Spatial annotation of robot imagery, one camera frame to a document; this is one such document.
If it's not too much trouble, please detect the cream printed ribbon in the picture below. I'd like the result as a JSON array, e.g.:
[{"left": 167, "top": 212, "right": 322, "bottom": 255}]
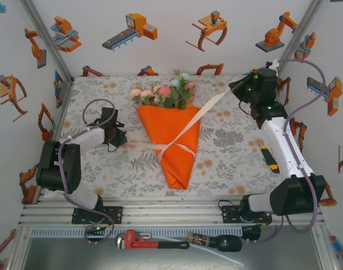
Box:
[{"left": 125, "top": 85, "right": 231, "bottom": 167}]

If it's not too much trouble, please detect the aluminium rail platform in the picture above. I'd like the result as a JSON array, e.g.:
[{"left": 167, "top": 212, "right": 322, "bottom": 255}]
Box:
[{"left": 17, "top": 196, "right": 326, "bottom": 228}]

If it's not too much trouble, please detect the red pipe wrench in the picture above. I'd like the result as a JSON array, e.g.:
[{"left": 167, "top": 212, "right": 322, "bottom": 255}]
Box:
[{"left": 115, "top": 229, "right": 190, "bottom": 250}]

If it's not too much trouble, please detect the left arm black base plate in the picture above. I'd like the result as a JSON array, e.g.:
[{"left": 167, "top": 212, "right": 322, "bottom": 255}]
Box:
[{"left": 72, "top": 206, "right": 123, "bottom": 225}]

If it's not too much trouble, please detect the floral print tablecloth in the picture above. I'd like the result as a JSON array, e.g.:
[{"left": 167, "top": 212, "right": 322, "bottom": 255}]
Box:
[{"left": 44, "top": 75, "right": 304, "bottom": 197}]

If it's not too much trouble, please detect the grey metal panel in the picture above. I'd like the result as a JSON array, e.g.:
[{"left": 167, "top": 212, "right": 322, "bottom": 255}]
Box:
[{"left": 7, "top": 226, "right": 338, "bottom": 270}]

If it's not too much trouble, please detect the black yellow utility knife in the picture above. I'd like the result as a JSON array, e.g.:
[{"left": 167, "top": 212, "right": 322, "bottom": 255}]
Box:
[{"left": 260, "top": 143, "right": 281, "bottom": 174}]

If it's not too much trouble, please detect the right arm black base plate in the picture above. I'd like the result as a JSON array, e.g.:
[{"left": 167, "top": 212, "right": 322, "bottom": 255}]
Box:
[{"left": 221, "top": 204, "right": 273, "bottom": 225}]

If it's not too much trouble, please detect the fake flower bouquet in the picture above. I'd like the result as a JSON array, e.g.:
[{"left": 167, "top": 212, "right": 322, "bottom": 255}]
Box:
[{"left": 129, "top": 69, "right": 197, "bottom": 110}]

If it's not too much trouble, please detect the black tool with brass tip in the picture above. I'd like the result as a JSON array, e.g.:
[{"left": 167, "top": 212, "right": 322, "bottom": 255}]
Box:
[{"left": 188, "top": 231, "right": 243, "bottom": 253}]

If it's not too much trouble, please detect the thin white tube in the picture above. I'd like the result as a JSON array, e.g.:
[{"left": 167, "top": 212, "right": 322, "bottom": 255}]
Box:
[{"left": 144, "top": 235, "right": 244, "bottom": 267}]

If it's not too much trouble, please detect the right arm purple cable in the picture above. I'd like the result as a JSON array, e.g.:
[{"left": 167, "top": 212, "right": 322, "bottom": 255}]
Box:
[{"left": 243, "top": 58, "right": 327, "bottom": 244}]

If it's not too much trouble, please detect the orange wrapping paper sheet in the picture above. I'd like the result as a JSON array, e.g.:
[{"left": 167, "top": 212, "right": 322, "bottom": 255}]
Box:
[{"left": 136, "top": 102, "right": 202, "bottom": 190}]

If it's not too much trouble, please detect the small circuit board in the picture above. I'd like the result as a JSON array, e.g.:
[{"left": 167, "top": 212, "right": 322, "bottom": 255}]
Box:
[{"left": 85, "top": 224, "right": 107, "bottom": 236}]

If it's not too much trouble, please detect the perforated grey cable duct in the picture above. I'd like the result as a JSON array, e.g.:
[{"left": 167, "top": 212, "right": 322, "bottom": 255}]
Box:
[{"left": 29, "top": 227, "right": 242, "bottom": 237}]

